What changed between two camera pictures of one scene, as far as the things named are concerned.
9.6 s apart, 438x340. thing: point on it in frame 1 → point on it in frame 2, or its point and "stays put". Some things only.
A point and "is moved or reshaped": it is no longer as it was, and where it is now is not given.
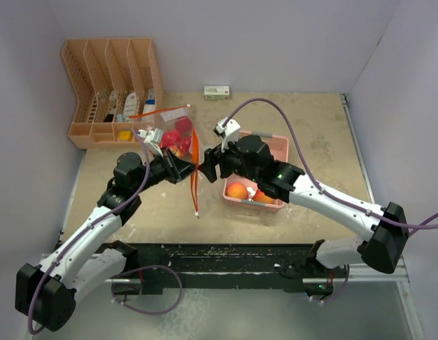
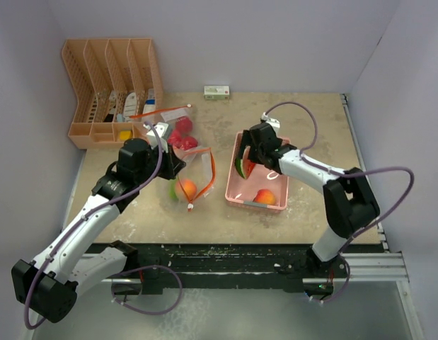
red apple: [184, 125] stays put
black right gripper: [212, 158] → [247, 141]
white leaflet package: [130, 107] stays put
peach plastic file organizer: [119, 90] stays put
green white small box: [216, 92] stays put
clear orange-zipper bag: [194, 157] is moved or reshaped
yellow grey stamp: [126, 135] stays put
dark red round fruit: [171, 138] stays put
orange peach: [237, 190] → [186, 189]
